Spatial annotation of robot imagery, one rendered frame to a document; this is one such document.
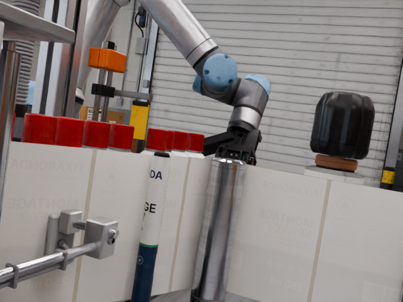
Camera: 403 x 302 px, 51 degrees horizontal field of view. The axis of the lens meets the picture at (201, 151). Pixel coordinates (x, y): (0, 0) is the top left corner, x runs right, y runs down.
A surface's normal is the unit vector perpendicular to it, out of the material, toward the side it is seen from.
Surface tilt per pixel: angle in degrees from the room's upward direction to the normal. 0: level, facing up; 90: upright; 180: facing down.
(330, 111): 90
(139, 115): 90
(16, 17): 90
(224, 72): 86
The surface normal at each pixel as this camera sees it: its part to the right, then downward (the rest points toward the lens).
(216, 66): 0.02, -0.01
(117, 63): 0.91, 0.16
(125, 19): -0.41, -0.01
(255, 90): 0.16, -0.38
